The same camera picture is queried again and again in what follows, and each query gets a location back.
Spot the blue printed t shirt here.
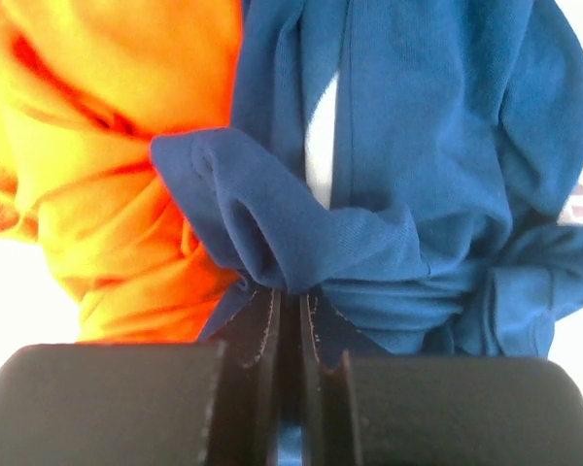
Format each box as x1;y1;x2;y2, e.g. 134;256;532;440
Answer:
151;1;583;356

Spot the orange t shirt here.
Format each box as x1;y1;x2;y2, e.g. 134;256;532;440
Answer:
0;1;242;343

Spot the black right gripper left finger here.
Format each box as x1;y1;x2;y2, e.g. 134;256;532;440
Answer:
0;290;281;465

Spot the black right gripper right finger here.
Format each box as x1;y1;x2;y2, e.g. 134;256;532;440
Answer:
299;293;583;466

